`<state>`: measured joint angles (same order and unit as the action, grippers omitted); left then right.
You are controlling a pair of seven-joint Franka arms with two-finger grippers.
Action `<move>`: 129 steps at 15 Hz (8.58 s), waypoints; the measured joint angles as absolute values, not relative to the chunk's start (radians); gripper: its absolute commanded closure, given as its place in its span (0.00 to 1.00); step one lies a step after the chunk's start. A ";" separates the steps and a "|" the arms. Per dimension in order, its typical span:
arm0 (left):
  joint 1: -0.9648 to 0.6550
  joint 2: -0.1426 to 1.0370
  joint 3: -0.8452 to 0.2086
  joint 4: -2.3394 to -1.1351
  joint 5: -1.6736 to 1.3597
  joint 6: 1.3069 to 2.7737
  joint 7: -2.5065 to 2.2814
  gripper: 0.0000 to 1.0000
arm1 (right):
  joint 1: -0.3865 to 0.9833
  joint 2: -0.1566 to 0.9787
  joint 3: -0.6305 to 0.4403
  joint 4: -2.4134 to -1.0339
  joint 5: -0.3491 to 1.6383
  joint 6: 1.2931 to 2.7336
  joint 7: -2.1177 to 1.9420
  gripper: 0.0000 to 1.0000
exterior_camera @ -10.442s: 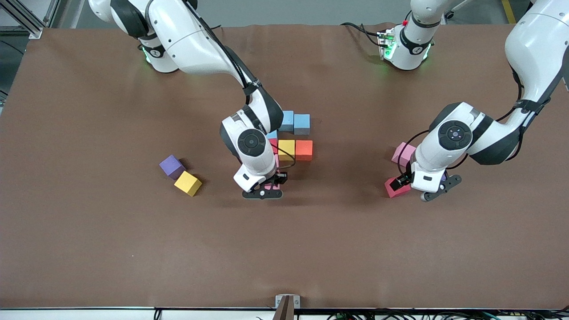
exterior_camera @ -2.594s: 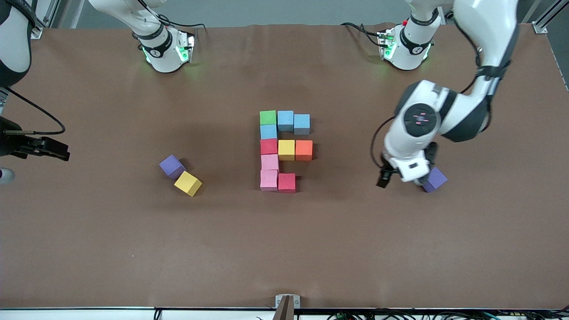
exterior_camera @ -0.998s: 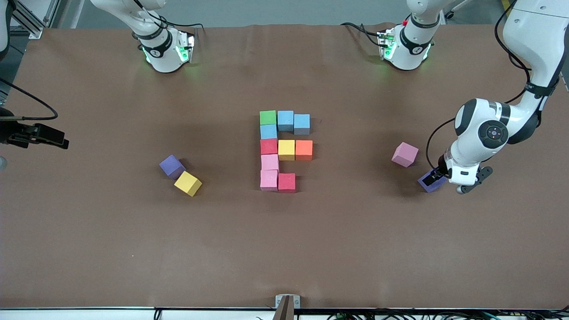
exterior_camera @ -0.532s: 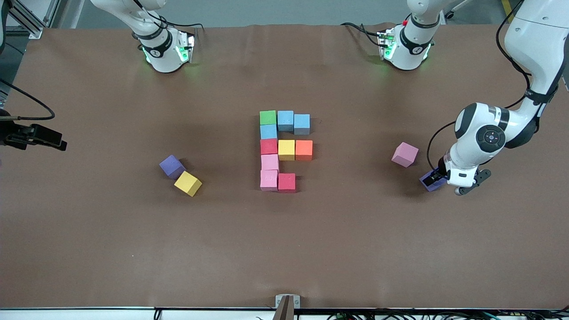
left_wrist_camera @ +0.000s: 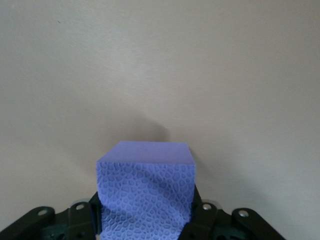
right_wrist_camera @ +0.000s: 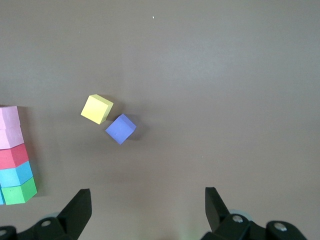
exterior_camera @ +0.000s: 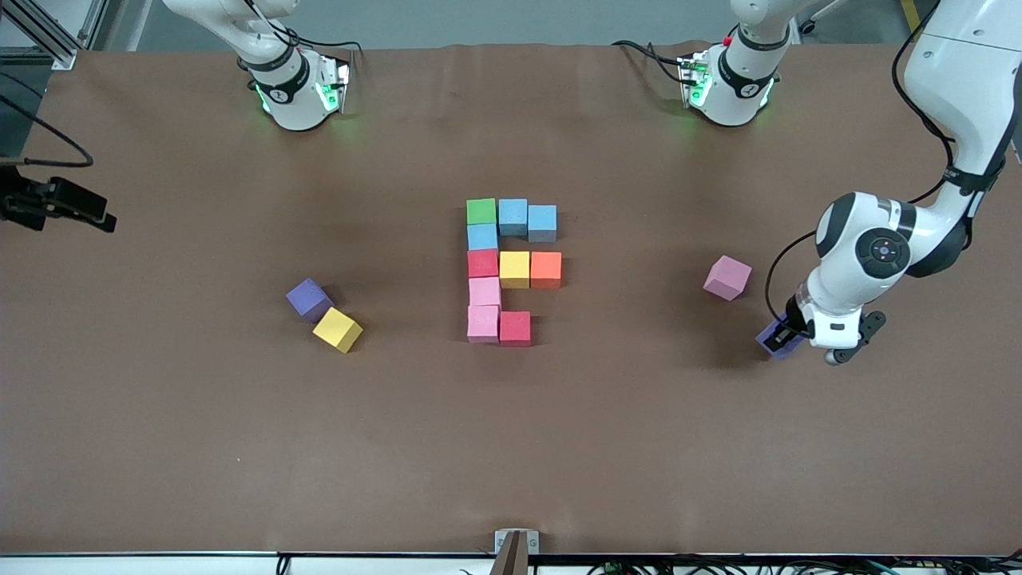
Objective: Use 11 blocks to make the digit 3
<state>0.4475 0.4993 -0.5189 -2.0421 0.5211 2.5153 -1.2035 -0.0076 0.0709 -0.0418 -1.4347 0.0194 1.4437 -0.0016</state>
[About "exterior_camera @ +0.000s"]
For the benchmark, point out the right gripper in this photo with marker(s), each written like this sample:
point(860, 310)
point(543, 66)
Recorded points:
point(33, 200)

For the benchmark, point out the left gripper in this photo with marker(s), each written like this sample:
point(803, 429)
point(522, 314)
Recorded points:
point(790, 322)

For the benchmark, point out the purple foam cube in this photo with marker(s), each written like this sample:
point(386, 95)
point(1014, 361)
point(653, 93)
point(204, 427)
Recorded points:
point(307, 299)
point(790, 350)

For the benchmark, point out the orange foam cube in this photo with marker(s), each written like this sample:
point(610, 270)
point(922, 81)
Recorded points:
point(546, 269)

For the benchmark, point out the blue foam cube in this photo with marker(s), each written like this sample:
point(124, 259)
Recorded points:
point(512, 217)
point(542, 224)
point(482, 237)

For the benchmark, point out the red foam cube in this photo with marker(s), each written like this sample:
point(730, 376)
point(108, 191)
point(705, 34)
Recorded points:
point(515, 327)
point(483, 263)

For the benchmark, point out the yellow foam cube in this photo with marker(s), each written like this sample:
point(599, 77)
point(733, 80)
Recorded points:
point(336, 327)
point(515, 269)

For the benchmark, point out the pink foam cube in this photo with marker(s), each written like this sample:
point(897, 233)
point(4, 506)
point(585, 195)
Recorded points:
point(485, 291)
point(727, 276)
point(483, 324)

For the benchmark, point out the green foam cube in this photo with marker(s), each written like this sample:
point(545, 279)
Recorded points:
point(481, 211)

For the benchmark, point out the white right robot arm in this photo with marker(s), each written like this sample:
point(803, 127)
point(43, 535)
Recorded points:
point(295, 96)

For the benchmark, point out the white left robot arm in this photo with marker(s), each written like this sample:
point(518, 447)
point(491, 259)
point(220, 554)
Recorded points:
point(966, 80)

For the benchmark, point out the brown table cover sheet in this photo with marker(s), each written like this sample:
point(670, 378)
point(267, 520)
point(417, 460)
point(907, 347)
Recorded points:
point(511, 463)

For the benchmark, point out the aluminium frame profile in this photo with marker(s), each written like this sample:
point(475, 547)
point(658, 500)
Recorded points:
point(64, 57)

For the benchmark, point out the grey metal bracket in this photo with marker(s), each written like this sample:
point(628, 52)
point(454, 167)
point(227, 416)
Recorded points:
point(533, 543)

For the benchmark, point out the white table edge rail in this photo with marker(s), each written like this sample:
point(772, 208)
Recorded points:
point(160, 565)

